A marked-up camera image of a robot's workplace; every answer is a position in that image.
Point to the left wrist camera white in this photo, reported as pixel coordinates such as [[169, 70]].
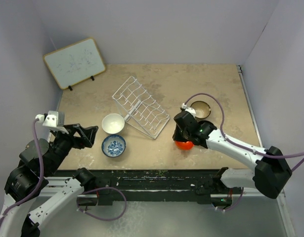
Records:
[[53, 120]]

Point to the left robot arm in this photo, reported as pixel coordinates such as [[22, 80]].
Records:
[[39, 160]]

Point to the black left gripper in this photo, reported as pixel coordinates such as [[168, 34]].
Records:
[[87, 135]]

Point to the small whiteboard wooden frame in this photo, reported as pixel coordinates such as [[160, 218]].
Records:
[[75, 63]]

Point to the brown glazed bowl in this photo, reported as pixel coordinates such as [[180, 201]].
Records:
[[202, 109]]

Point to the orange bowl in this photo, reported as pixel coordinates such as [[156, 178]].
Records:
[[185, 146]]

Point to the white wire dish rack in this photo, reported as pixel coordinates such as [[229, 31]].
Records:
[[139, 109]]

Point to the blue white patterned bowl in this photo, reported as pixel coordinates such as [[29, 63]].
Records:
[[113, 146]]

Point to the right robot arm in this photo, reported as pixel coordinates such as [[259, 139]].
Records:
[[265, 171]]

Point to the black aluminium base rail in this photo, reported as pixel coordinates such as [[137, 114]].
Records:
[[174, 185]]

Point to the black bowl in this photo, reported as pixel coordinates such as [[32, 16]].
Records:
[[207, 123]]

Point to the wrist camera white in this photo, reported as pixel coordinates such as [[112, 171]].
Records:
[[191, 110], [53, 120]]

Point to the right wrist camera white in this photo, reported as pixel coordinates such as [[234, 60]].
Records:
[[191, 110]]

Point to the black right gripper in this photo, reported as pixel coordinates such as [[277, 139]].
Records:
[[176, 137]]

